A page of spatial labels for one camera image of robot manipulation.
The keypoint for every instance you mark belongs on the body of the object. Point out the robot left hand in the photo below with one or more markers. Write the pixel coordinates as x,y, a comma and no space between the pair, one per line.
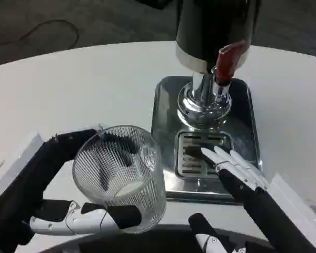
13,200

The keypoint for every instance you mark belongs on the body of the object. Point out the steel drip tray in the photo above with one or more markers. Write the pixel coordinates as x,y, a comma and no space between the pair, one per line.
164,110

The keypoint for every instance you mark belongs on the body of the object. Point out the black robot chest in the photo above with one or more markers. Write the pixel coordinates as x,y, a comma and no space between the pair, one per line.
147,241

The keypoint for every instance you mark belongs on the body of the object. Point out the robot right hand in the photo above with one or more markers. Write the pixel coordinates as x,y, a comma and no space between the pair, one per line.
263,210

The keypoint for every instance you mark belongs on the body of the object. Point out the clear ribbed glass cup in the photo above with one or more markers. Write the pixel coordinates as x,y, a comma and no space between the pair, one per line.
121,189

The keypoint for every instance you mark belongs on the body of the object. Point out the slotted steel drip grid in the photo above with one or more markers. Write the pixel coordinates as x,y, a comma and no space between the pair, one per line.
184,163

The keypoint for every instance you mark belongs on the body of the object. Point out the black drink dispenser chrome stand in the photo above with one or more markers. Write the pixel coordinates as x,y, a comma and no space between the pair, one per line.
213,29

